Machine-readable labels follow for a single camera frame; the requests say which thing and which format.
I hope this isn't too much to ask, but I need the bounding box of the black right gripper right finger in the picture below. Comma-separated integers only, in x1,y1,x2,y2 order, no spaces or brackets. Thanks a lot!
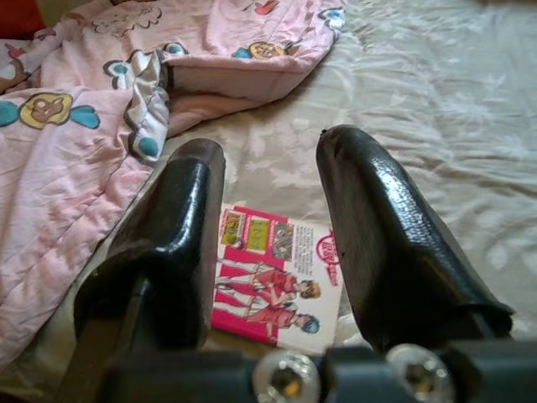
315,124,515,353

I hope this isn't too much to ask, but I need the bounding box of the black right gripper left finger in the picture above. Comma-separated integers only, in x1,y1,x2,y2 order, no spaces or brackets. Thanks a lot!
73,138,227,353

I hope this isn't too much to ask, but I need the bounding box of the pink and white comic book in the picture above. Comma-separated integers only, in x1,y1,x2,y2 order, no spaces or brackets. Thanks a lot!
211,202,343,357

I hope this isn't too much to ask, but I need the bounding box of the pink cartoon print blanket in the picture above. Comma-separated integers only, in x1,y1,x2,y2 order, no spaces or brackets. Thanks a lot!
0,0,347,367

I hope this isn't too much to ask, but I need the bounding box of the bed with beige floral sheet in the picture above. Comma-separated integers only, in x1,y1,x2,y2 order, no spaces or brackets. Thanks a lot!
0,0,537,402

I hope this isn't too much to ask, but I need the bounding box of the long red cushion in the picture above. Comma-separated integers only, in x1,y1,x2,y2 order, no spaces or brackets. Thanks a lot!
0,0,45,41

